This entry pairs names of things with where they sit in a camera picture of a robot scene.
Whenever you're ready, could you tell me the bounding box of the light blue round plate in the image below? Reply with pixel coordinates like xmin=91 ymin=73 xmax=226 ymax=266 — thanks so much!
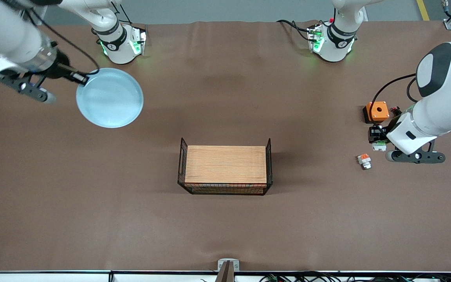
xmin=76 ymin=68 xmax=144 ymax=129

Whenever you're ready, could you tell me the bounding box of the white orange contact block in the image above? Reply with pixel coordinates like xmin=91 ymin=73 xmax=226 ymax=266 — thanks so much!
xmin=357 ymin=153 xmax=372 ymax=170

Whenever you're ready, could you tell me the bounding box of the brown table cover sheet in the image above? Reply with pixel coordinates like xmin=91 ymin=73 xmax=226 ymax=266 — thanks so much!
xmin=0 ymin=20 xmax=451 ymax=273

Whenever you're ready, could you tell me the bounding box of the orange button enclosure box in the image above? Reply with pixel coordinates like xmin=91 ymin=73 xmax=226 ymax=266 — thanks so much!
xmin=363 ymin=101 xmax=390 ymax=125

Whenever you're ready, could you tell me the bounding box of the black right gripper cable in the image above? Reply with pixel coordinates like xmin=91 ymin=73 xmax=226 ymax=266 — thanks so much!
xmin=24 ymin=6 xmax=101 ymax=76

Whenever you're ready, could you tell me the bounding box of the black right arm base cable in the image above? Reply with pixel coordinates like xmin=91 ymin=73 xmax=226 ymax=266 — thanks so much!
xmin=106 ymin=3 xmax=133 ymax=25

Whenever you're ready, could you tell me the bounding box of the black arm base cable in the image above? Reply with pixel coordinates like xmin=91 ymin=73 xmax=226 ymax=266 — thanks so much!
xmin=276 ymin=19 xmax=314 ymax=42
xmin=106 ymin=3 xmax=133 ymax=25

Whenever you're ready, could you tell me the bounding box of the black left arm base cable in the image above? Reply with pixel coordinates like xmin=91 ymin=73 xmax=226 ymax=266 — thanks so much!
xmin=276 ymin=19 xmax=314 ymax=42

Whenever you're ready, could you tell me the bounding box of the black wire rack wooden top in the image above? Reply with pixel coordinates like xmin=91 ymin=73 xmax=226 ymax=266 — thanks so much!
xmin=177 ymin=137 xmax=274 ymax=196

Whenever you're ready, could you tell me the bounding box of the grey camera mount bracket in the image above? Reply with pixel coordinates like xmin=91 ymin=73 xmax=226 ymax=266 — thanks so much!
xmin=215 ymin=258 xmax=240 ymax=282

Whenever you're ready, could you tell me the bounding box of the white table edge rail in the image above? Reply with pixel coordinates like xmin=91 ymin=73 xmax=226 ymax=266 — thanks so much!
xmin=0 ymin=270 xmax=451 ymax=282

